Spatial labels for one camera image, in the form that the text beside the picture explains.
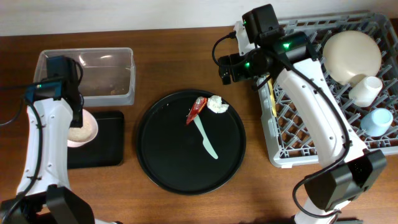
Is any clear plastic bin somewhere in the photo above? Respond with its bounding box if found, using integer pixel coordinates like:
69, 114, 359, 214
34, 47, 136, 107

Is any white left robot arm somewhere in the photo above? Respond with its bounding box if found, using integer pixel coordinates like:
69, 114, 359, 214
1, 78, 100, 224

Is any red sauce packet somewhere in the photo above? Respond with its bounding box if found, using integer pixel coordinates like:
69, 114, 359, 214
186, 96, 208, 125

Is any yellow plastic knife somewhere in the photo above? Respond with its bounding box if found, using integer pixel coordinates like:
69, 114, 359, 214
267, 78, 277, 117

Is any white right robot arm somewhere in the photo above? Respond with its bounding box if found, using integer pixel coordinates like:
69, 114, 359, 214
217, 47, 387, 223

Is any mint green plastic knife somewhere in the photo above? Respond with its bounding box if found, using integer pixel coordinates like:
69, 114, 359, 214
193, 115, 218, 159

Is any white tissue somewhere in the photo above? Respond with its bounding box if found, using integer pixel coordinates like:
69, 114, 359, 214
206, 95, 229, 113

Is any grey dishwasher rack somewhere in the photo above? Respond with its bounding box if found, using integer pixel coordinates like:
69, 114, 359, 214
245, 11, 398, 169

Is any white cup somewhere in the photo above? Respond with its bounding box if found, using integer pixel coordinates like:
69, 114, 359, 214
349, 77, 383, 107

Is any black rectangular tray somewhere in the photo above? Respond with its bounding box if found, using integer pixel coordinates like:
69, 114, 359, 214
67, 111, 124, 169

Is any pink bowl with grains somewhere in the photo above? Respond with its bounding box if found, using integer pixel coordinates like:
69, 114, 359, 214
67, 109, 98, 147

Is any light blue cup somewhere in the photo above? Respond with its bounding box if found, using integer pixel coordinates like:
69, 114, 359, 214
360, 108, 393, 137

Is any large cream bowl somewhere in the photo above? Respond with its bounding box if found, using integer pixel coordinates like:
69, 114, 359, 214
323, 30, 382, 86

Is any round black tray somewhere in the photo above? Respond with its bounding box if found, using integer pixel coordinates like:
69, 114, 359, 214
136, 90, 246, 195

